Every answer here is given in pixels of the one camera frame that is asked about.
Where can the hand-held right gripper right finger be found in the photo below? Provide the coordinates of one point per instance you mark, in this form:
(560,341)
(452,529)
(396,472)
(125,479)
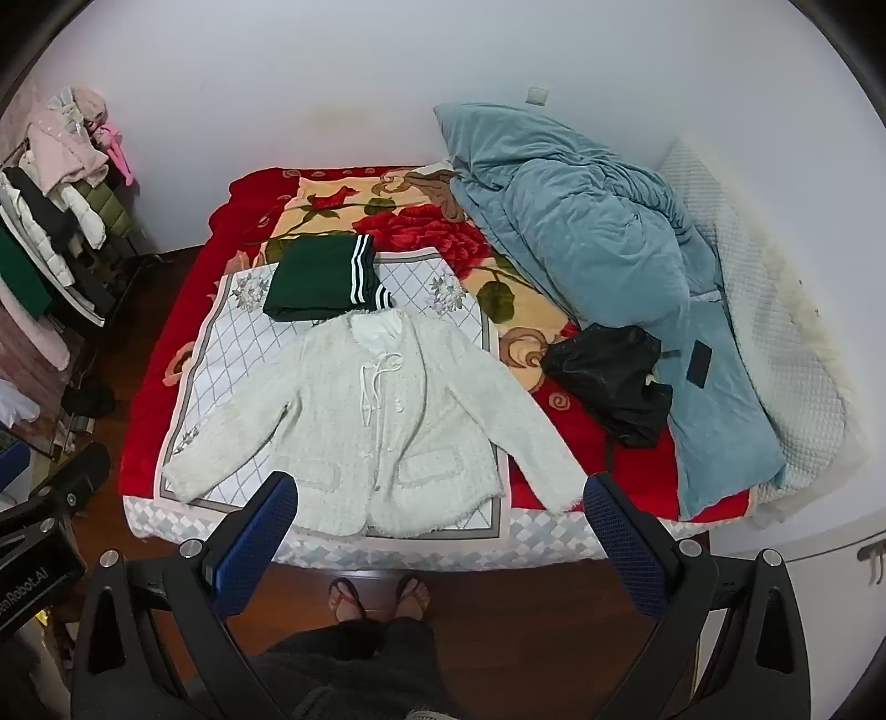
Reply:
(626,547)

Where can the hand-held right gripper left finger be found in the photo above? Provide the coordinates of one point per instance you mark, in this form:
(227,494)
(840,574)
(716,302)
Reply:
(253,547)

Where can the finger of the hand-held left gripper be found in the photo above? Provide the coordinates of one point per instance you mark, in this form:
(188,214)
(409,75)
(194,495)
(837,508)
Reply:
(86,467)

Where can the white fuzzy jacket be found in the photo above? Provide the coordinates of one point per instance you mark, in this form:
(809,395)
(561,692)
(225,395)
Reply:
(332,415)

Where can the black cloth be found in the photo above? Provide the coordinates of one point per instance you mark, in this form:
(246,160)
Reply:
(86,399)

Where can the person's left foot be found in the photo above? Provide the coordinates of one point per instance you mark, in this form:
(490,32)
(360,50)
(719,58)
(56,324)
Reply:
(346,601)

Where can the person's foot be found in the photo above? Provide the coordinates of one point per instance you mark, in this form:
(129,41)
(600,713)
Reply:
(412,597)
(346,601)

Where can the person's legs in dark trousers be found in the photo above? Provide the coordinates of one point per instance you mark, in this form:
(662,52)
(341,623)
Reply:
(360,671)

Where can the person's right foot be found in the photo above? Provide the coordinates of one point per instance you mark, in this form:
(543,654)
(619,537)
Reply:
(412,597)

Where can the black bag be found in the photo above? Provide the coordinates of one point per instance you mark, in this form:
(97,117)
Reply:
(602,374)

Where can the white checked floral cloth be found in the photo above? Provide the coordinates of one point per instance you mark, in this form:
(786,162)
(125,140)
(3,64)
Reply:
(235,346)

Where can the black phone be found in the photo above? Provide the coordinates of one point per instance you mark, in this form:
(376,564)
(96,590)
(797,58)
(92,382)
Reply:
(699,363)

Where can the red floral blanket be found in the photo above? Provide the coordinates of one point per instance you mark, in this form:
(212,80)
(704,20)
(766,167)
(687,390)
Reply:
(180,291)

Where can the dark green garment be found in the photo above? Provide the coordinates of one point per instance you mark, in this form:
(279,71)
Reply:
(21,277)

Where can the white puffer jacket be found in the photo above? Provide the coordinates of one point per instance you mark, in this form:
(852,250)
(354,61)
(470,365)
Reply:
(41,235)

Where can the olive puffer vest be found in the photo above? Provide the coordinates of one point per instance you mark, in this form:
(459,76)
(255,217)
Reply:
(111,211)

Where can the green sweater with white stripes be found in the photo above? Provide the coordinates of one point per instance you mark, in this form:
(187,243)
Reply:
(311,277)

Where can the white quilted cover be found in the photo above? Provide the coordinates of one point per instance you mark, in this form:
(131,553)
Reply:
(761,277)

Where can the pink hanger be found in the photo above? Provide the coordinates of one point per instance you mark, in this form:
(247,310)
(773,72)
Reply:
(118,156)

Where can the pink jacket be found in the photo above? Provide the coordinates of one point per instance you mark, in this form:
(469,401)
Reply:
(62,149)

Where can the blue-grey duvet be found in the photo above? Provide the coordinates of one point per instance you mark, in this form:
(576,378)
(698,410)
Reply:
(567,221)

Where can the white wall socket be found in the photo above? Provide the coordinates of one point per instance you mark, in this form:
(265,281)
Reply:
(536,95)

